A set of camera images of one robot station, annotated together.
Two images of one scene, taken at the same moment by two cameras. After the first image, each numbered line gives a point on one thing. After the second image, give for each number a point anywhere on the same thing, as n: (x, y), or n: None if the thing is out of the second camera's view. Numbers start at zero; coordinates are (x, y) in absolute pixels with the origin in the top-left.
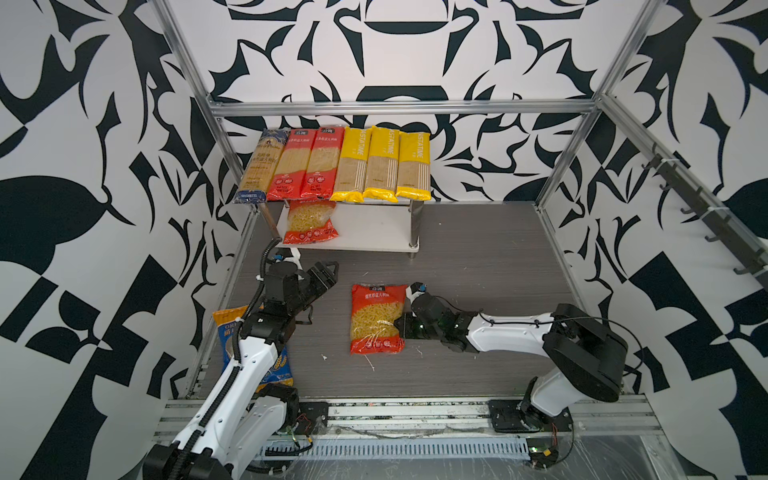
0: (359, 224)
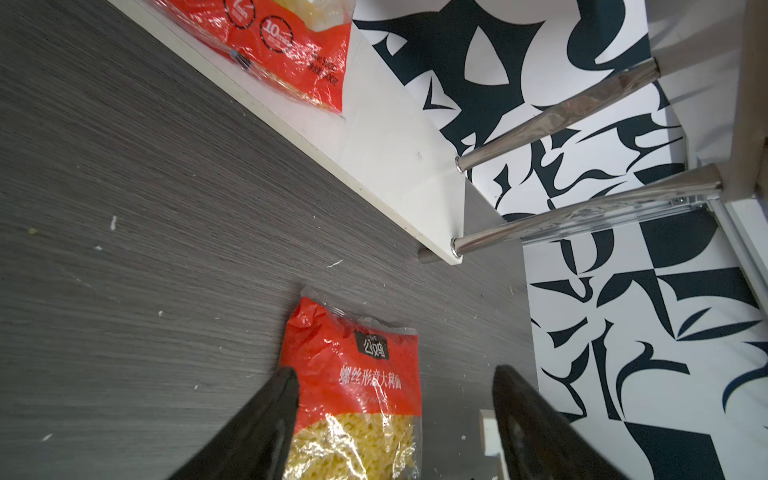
0: (390, 143)
